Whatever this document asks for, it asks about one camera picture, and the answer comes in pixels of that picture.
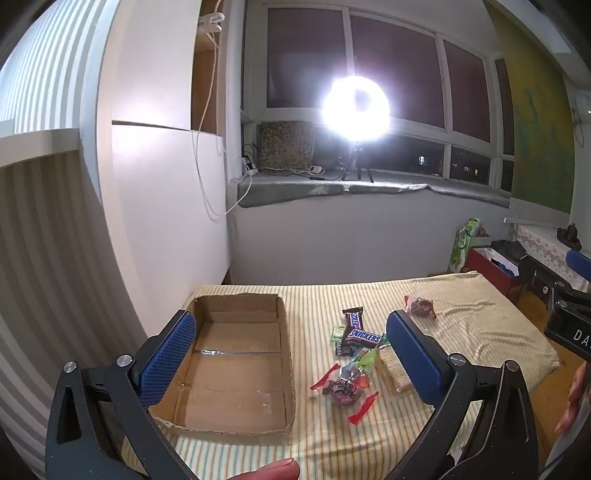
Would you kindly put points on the grey windowsill cushion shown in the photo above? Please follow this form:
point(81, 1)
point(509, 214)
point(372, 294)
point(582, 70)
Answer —
point(286, 189)

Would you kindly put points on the white power adapter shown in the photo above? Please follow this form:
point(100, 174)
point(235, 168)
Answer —
point(316, 170)

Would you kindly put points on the small dark chocolate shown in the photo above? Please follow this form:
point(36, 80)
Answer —
point(346, 350)

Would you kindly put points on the white air conditioner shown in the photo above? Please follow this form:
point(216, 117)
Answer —
point(584, 102)

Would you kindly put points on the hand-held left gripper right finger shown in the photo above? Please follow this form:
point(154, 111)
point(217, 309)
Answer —
point(415, 355)

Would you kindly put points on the striped bed sheet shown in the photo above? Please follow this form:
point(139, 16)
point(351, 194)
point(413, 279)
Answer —
point(323, 443)

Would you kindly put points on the small white bin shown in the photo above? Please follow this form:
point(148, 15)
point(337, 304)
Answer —
point(482, 240)

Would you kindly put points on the dark figurine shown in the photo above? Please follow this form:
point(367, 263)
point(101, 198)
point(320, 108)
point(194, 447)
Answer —
point(570, 237)

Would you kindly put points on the dark cloth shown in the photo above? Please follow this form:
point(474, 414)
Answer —
point(508, 251)

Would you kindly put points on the white power strip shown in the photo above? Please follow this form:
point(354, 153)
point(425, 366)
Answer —
point(249, 167)

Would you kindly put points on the red box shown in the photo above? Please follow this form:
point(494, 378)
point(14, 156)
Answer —
point(489, 272)

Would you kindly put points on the short brown chocolate bar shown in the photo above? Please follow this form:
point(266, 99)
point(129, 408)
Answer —
point(354, 318)

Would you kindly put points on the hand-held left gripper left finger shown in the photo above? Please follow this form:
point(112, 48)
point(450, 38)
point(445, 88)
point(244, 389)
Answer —
point(168, 355)

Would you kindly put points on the light green candy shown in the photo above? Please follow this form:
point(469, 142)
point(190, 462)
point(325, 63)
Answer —
point(367, 357)

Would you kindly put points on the white lace cloth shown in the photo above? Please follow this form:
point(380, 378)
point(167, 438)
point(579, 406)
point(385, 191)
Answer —
point(540, 242)

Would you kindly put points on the round green candy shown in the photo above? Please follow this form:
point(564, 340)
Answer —
point(340, 334)

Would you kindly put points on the yellow green wall poster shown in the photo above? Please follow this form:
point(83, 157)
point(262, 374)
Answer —
point(535, 138)

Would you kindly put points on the large window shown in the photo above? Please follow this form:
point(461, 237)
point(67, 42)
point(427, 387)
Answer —
point(392, 69)

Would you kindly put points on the clear cracker pack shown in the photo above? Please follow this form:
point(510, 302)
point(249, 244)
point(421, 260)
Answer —
point(392, 371)

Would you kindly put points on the white wardrobe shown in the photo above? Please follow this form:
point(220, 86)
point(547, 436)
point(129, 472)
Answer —
point(161, 207)

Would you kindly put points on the dark candy with red twists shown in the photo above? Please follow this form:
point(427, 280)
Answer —
point(346, 392)

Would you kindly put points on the shallow cardboard box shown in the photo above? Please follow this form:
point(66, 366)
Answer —
point(231, 369)

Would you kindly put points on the long brown chocolate bar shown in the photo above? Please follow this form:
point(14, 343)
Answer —
point(364, 338)

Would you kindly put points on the black tripod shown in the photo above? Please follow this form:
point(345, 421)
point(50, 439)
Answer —
point(353, 157)

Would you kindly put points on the person's left hand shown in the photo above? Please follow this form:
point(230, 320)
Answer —
point(272, 471)

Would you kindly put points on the white clamp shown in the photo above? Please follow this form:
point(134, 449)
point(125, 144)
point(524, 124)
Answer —
point(210, 22)

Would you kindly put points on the green gift bag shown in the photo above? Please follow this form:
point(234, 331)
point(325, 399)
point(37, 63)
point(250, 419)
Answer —
point(461, 249)

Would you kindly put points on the person's right hand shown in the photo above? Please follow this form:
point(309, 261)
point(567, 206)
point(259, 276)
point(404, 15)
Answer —
point(577, 397)

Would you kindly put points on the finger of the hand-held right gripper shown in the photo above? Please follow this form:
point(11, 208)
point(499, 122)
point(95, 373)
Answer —
point(581, 265)
point(535, 274)

